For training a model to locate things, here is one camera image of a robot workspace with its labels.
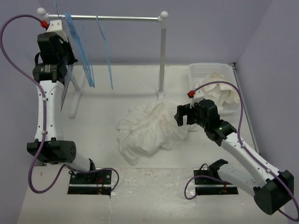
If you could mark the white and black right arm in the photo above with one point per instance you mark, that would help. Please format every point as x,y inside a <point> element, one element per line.
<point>270,187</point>

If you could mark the white cloth in basket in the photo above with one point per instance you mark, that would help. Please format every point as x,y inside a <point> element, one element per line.
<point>220,93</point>

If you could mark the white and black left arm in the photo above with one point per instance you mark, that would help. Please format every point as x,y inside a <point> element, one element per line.
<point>50,72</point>

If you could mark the blue wire hanger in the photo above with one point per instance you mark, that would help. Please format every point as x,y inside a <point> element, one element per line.
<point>104,36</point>

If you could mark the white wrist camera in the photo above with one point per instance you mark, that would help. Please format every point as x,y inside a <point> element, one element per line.
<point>195,97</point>
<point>56,26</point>

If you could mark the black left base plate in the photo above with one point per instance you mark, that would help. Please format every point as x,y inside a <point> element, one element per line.
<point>98,183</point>

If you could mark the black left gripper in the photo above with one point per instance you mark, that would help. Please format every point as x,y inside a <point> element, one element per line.
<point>67,45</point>

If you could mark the bundle of blue hangers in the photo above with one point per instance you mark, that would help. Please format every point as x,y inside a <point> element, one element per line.
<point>88,70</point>

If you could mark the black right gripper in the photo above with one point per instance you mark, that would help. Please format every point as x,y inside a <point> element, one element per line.
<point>181,110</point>

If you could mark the white plastic basket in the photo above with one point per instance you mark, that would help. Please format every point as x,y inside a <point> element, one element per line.
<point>200,70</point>

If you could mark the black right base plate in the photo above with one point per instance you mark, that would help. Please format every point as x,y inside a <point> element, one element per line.
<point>205,186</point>

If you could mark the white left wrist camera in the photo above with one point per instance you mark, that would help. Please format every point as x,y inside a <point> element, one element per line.
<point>56,26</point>

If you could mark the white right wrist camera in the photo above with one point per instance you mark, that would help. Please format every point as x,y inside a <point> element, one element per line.
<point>195,97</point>

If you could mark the white clothes rack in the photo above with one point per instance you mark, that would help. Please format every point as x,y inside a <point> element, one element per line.
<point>162,19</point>

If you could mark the white skirt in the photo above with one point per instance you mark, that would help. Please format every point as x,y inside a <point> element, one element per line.
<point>149,127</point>

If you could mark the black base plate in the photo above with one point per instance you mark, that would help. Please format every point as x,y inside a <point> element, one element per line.
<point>205,186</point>
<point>98,183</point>

